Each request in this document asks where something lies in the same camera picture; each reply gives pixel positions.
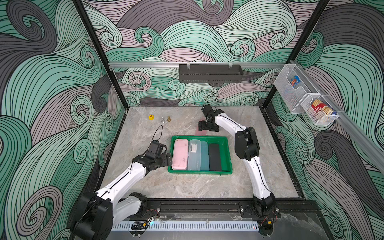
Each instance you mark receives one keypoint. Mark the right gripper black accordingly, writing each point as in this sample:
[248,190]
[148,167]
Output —
[209,123]

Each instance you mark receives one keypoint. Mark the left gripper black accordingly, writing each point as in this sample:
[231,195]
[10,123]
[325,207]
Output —
[164,162]

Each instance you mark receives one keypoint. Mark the pink opaque pencil case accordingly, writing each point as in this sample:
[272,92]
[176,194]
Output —
[180,154]

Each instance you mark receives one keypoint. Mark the green plastic storage tray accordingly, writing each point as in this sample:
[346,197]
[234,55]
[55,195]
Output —
[222,141]

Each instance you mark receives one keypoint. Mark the clear pencil case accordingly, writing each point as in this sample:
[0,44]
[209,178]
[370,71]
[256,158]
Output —
[194,157]

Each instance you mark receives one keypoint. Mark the light teal pencil case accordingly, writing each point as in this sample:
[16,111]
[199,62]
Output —
[205,164]

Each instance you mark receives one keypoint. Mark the black pencil case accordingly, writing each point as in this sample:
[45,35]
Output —
[214,157]

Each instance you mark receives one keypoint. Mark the translucent pink pencil case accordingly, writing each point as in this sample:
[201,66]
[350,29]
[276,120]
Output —
[200,133]

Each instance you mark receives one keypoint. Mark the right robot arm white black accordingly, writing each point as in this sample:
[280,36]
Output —
[247,149]

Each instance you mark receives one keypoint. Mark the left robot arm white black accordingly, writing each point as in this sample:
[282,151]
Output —
[98,212]

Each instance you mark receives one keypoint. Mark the blue red small packet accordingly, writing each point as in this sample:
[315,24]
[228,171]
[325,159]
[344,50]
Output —
[295,82]

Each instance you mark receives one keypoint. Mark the red yellow boxes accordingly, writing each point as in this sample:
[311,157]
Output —
[321,107]

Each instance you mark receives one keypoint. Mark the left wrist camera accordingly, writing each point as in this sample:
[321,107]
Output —
[155,149]

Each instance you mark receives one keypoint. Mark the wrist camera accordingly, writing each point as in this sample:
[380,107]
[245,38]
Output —
[207,110]
[155,149]

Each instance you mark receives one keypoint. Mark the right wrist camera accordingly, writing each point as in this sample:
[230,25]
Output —
[207,110]

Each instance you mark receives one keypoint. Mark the black wall-mounted tray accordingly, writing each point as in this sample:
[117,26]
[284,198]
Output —
[211,74]

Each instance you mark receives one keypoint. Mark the aluminium rail back wall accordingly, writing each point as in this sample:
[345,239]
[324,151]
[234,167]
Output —
[176,64]

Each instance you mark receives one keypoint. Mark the aluminium rail wall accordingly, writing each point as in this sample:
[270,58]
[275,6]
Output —
[176,64]
[366,144]

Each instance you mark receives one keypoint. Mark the white slotted cable duct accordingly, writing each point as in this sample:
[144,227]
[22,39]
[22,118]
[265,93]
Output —
[204,226]

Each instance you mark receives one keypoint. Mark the clear wall bin upper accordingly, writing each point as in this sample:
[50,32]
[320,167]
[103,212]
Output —
[292,97]

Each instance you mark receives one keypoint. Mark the clear wall bin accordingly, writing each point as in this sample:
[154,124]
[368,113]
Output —
[292,97]
[319,119]

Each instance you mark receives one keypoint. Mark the clear wall bin lower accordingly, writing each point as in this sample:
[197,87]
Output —
[319,119]

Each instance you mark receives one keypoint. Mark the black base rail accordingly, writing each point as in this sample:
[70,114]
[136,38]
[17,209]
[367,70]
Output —
[245,207]

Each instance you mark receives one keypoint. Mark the aluminium rail right wall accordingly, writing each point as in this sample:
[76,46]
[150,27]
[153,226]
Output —
[366,144]

